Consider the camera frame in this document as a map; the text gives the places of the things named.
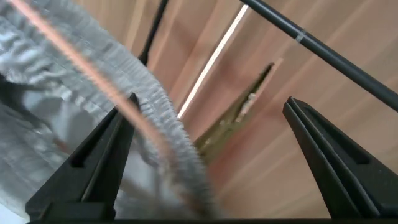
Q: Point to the pale grey shorts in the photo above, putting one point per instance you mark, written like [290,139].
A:
[40,62]

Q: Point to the black clothes rack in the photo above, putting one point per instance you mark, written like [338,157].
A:
[342,62]

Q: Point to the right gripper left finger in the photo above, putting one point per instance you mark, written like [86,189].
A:
[62,193]

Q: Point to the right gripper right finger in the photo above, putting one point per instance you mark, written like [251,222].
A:
[351,193]

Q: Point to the pink clothes hanger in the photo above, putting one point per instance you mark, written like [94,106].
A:
[93,74]

